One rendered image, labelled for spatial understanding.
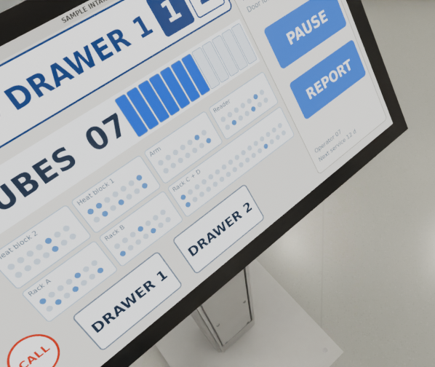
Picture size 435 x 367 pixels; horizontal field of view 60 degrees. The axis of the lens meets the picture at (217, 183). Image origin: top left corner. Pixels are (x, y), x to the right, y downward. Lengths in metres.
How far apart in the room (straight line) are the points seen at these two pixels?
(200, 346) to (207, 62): 1.09
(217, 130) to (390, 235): 1.25
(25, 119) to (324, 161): 0.30
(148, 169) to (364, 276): 1.20
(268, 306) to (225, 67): 1.07
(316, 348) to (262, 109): 1.04
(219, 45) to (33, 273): 0.26
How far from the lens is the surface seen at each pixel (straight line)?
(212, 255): 0.39
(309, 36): 0.44
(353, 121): 0.47
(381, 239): 1.54
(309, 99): 0.43
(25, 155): 0.34
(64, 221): 0.35
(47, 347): 0.39
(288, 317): 1.35
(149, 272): 0.37
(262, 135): 0.39
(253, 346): 1.33
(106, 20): 0.35
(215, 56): 0.38
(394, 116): 0.52
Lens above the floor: 1.35
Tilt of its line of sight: 57 degrees down
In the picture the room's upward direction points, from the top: 11 degrees counter-clockwise
